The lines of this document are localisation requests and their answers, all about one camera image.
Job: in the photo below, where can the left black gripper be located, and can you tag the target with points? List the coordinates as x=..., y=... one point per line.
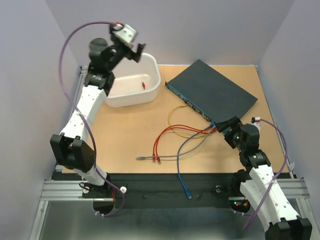
x=135, y=56

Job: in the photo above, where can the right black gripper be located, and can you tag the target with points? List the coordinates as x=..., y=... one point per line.
x=232, y=122

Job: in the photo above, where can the dark network switch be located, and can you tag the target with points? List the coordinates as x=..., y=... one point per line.
x=210, y=94

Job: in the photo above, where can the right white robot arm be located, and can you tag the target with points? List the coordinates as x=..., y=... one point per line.
x=259, y=184

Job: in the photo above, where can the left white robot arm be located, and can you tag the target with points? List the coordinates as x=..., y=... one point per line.
x=70, y=147

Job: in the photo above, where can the white plastic tub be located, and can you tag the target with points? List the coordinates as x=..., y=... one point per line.
x=135, y=82

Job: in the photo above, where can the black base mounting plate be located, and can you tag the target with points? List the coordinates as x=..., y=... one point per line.
x=160, y=191

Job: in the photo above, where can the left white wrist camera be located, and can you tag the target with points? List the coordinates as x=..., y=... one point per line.
x=125, y=33

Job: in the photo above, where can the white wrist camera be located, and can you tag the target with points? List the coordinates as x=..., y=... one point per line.
x=125, y=33
x=255, y=123

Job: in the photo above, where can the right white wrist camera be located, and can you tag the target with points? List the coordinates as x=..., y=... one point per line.
x=255, y=123

